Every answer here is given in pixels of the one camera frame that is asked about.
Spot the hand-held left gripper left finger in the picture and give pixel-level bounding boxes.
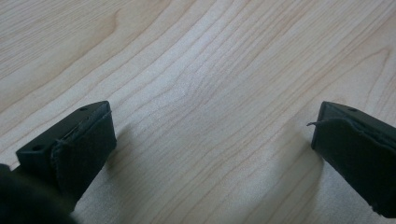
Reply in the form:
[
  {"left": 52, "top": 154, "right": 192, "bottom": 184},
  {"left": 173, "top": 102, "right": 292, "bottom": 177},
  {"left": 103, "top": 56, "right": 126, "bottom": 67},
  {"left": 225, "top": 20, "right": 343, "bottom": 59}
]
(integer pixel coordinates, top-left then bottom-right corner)
[{"left": 15, "top": 100, "right": 118, "bottom": 213}]

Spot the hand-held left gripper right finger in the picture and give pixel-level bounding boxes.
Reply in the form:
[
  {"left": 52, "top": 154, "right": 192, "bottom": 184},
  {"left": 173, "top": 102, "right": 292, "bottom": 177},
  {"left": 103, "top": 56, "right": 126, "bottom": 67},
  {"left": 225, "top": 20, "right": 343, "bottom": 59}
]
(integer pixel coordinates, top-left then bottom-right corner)
[{"left": 306, "top": 101, "right": 396, "bottom": 219}]

